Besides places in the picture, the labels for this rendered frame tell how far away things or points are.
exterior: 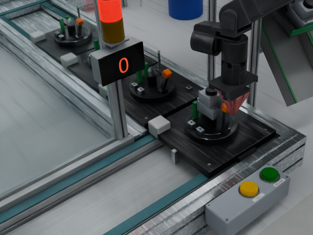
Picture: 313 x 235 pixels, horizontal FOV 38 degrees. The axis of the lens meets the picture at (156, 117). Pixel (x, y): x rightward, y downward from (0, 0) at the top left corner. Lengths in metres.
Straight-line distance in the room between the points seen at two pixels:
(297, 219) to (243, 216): 0.17
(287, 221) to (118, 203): 0.41
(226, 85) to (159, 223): 0.34
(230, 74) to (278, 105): 0.51
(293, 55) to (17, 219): 0.85
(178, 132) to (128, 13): 1.07
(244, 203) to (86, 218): 0.36
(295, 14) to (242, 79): 0.25
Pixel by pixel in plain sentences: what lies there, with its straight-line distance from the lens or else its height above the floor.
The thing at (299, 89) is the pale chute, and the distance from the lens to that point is 1.32.
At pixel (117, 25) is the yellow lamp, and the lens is 1.01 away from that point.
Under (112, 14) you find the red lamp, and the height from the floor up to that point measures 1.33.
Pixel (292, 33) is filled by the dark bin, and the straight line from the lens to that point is 1.18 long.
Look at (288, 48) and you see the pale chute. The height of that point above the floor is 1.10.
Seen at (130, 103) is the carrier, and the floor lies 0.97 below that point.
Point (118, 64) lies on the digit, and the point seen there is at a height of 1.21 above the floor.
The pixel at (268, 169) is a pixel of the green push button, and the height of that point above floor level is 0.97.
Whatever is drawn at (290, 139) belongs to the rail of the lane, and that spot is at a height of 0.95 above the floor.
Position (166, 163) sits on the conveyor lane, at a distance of 1.20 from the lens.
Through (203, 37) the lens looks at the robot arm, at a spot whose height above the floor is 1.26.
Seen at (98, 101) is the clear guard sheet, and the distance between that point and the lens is 1.13.
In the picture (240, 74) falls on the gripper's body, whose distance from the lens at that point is 1.03.
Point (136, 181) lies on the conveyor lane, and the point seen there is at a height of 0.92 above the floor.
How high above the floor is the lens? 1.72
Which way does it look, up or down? 36 degrees down
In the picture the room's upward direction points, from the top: 5 degrees counter-clockwise
